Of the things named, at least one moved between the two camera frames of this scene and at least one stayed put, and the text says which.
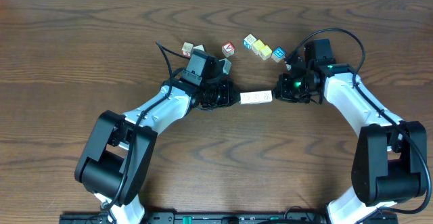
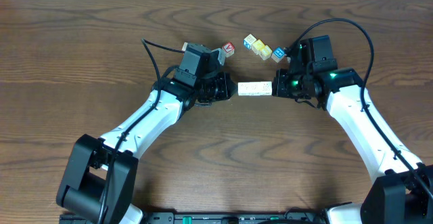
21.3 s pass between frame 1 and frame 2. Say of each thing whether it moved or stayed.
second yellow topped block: stayed
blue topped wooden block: stayed
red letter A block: stayed
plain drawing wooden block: moved
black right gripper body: stayed
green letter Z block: moved
